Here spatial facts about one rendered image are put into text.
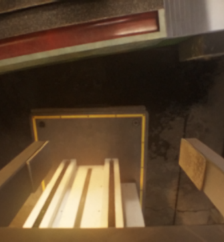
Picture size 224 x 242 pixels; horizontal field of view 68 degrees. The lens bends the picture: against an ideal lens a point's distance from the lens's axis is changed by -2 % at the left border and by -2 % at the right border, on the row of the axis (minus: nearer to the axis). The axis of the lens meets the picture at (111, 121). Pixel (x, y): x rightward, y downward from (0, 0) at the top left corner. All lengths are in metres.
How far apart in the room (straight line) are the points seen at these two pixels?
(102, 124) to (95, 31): 0.62
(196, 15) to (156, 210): 1.57
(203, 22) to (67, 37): 0.34
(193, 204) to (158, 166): 0.54
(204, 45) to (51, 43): 0.46
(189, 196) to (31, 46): 1.64
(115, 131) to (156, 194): 0.85
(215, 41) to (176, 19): 0.20
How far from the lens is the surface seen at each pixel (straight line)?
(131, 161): 1.08
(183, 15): 0.50
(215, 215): 1.90
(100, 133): 1.00
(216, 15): 0.54
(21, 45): 0.53
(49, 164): 0.17
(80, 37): 0.48
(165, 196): 1.70
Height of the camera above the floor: 1.27
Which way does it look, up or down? 76 degrees down
